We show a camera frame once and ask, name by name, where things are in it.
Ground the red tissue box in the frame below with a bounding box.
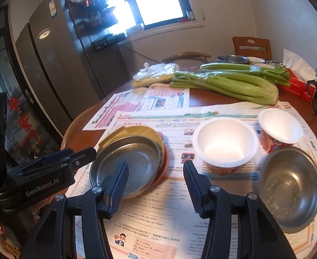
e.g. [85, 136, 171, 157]
[276, 49, 317, 103]

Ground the large white printed newspaper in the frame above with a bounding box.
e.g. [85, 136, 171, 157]
[65, 101, 317, 259]

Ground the stainless steel bowl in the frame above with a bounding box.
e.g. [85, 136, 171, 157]
[258, 145, 317, 235]

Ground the white ceramic bowl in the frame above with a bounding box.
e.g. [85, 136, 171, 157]
[245, 57, 266, 65]

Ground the window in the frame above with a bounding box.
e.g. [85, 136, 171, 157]
[81, 0, 193, 30]

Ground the black carrying strap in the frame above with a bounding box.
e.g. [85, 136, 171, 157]
[306, 82, 317, 116]

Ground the round metal pan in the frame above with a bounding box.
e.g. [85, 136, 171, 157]
[89, 136, 164, 200]

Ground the grey refrigerator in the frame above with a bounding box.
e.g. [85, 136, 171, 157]
[15, 0, 105, 130]

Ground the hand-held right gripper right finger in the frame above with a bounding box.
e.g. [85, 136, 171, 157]
[183, 160, 290, 259]

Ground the wooden chair with curved back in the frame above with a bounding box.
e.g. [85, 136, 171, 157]
[162, 52, 211, 64]

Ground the green celery bunch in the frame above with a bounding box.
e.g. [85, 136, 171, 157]
[170, 63, 290, 105]

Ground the steel basin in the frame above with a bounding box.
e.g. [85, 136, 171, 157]
[216, 55, 250, 65]

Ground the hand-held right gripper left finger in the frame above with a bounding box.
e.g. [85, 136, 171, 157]
[19, 161, 130, 259]

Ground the dark glass door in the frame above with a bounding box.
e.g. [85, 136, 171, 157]
[0, 11, 64, 168]

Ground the plastic bag with yellow food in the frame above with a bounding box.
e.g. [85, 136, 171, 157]
[132, 63, 180, 88]

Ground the yellow scalloped plate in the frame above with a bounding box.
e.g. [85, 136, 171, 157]
[97, 125, 166, 173]

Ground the wooden chair with cutout back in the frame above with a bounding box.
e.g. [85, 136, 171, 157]
[233, 36, 271, 60]

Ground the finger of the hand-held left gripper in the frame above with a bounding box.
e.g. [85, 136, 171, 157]
[15, 148, 97, 178]
[19, 148, 75, 174]

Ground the pink printed newspaper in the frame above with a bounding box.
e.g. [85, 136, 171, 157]
[82, 84, 190, 131]

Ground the black wire rack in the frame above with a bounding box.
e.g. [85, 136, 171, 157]
[64, 0, 128, 52]

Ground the small printed paper bowl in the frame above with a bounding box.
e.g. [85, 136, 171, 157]
[258, 109, 303, 153]

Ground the large printed paper bowl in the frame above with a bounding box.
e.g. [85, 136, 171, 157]
[193, 117, 258, 175]

